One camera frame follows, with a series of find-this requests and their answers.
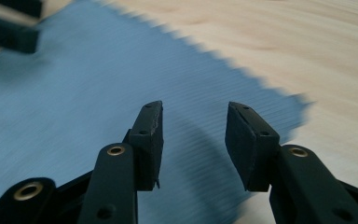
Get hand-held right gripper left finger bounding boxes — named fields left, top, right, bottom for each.
left=77, top=100, right=164, bottom=224

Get grey-blue cloth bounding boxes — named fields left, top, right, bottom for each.
left=0, top=0, right=312, bottom=224

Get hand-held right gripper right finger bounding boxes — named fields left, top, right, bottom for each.
left=225, top=101, right=358, bottom=224

